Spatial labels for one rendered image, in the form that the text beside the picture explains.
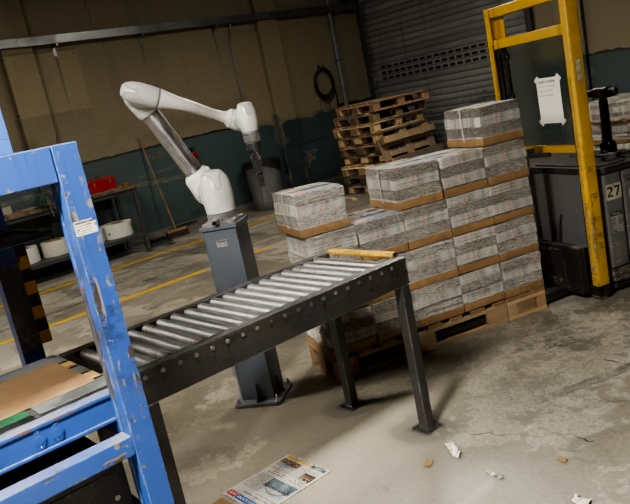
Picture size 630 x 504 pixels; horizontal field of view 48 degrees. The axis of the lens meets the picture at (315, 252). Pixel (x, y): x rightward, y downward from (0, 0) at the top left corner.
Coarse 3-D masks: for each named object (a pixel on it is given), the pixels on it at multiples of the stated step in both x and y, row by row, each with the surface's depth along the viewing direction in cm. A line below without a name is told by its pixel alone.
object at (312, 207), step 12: (300, 192) 375; (312, 192) 370; (324, 192) 373; (336, 192) 375; (288, 204) 379; (300, 204) 369; (312, 204) 371; (324, 204) 374; (336, 204) 377; (288, 216) 382; (300, 216) 370; (312, 216) 373; (324, 216) 375; (336, 216) 378; (300, 228) 371
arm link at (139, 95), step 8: (128, 88) 347; (136, 88) 348; (144, 88) 349; (152, 88) 351; (128, 96) 348; (136, 96) 348; (144, 96) 349; (152, 96) 350; (136, 104) 353; (144, 104) 352; (152, 104) 352
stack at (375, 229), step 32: (480, 192) 411; (352, 224) 390; (384, 224) 390; (416, 224) 398; (448, 224) 405; (352, 256) 385; (416, 256) 399; (448, 256) 407; (480, 256) 416; (448, 288) 411; (480, 288) 419; (352, 320) 390; (384, 320) 397; (416, 320) 406; (448, 320) 417; (320, 352) 405; (384, 352) 415
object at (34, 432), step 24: (48, 360) 262; (96, 384) 225; (48, 408) 213; (72, 408) 210; (96, 408) 215; (0, 432) 203; (24, 432) 201; (48, 432) 206; (72, 432) 210; (0, 456) 198; (24, 456) 202
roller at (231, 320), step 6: (186, 312) 292; (192, 312) 289; (198, 312) 286; (204, 312) 283; (210, 312) 281; (204, 318) 280; (210, 318) 277; (216, 318) 274; (222, 318) 271; (228, 318) 268; (234, 318) 266; (240, 318) 264; (234, 324) 264
